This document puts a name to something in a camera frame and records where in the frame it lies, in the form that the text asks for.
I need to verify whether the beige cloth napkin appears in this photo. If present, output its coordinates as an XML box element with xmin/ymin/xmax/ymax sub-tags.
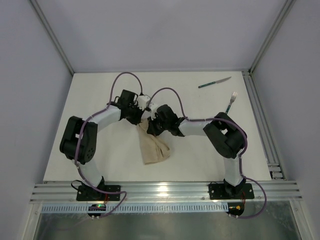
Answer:
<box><xmin>136</xmin><ymin>119</ymin><xmax>171</xmax><ymax>165</ymax></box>

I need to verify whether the green handled knife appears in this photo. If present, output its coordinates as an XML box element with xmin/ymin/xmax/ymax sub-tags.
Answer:
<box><xmin>197</xmin><ymin>76</ymin><xmax>232</xmax><ymax>89</ymax></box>

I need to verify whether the green handled fork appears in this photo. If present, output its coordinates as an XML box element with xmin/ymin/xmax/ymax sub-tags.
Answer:
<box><xmin>225</xmin><ymin>92</ymin><xmax>238</xmax><ymax>114</ymax></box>

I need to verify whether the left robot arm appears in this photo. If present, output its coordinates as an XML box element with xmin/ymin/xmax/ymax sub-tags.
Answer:
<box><xmin>59</xmin><ymin>90</ymin><xmax>151</xmax><ymax>193</ymax></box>

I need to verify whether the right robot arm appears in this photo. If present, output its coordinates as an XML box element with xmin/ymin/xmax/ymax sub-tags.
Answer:
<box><xmin>147</xmin><ymin>104</ymin><xmax>248</xmax><ymax>199</ymax></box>

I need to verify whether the left black controller board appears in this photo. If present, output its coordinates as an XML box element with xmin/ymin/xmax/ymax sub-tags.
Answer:
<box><xmin>87</xmin><ymin>203</ymin><xmax>107</xmax><ymax>220</ymax></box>

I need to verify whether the black controller board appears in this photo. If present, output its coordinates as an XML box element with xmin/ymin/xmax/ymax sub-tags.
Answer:
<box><xmin>226</xmin><ymin>202</ymin><xmax>245</xmax><ymax>218</ymax></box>
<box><xmin>87</xmin><ymin>203</ymin><xmax>107</xmax><ymax>220</ymax></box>

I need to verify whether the right black controller board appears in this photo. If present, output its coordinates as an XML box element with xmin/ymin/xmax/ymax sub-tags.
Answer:
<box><xmin>226</xmin><ymin>202</ymin><xmax>245</xmax><ymax>218</ymax></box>

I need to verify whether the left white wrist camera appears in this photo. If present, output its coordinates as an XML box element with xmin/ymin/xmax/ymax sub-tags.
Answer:
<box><xmin>136</xmin><ymin>95</ymin><xmax>151</xmax><ymax>111</ymax></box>

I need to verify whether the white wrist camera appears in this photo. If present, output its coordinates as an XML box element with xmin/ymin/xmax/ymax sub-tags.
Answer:
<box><xmin>145</xmin><ymin>102</ymin><xmax>159</xmax><ymax>120</ymax></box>
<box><xmin>136</xmin><ymin>95</ymin><xmax>151</xmax><ymax>111</ymax></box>

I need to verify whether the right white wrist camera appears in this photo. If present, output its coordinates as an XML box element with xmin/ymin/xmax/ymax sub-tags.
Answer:
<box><xmin>145</xmin><ymin>102</ymin><xmax>159</xmax><ymax>120</ymax></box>

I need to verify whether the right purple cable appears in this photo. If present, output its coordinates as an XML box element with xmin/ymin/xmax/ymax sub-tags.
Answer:
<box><xmin>148</xmin><ymin>87</ymin><xmax>268</xmax><ymax>220</ymax></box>

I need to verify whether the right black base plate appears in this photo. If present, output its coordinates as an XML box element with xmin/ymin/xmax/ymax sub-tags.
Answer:
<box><xmin>208</xmin><ymin>182</ymin><xmax>255</xmax><ymax>200</ymax></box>

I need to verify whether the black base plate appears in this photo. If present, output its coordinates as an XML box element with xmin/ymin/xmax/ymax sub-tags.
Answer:
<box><xmin>208</xmin><ymin>182</ymin><xmax>255</xmax><ymax>200</ymax></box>
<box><xmin>70</xmin><ymin>180</ymin><xmax>121</xmax><ymax>202</ymax></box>

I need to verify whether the left aluminium frame post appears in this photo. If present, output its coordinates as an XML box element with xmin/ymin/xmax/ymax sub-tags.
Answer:
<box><xmin>28</xmin><ymin>0</ymin><xmax>75</xmax><ymax>76</ymax></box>

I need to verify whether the aluminium frame post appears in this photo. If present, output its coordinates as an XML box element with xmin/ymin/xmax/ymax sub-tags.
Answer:
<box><xmin>28</xmin><ymin>0</ymin><xmax>75</xmax><ymax>76</ymax></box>
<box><xmin>248</xmin><ymin>0</ymin><xmax>296</xmax><ymax>75</ymax></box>

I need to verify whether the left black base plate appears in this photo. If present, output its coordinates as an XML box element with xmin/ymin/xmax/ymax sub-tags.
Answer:
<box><xmin>70</xmin><ymin>180</ymin><xmax>121</xmax><ymax>202</ymax></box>

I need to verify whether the right side aluminium rail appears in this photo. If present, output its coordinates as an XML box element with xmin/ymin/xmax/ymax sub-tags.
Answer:
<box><xmin>242</xmin><ymin>70</ymin><xmax>287</xmax><ymax>181</ymax></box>

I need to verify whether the slotted grey cable duct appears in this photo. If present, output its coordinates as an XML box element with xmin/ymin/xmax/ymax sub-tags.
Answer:
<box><xmin>40</xmin><ymin>202</ymin><xmax>228</xmax><ymax>214</ymax></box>

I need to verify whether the aluminium mounting rail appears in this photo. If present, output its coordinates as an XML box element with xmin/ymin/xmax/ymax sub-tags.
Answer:
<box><xmin>30</xmin><ymin>180</ymin><xmax>303</xmax><ymax>203</ymax></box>

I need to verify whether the right aluminium frame post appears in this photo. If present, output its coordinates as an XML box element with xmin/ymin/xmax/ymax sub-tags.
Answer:
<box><xmin>248</xmin><ymin>0</ymin><xmax>296</xmax><ymax>75</ymax></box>

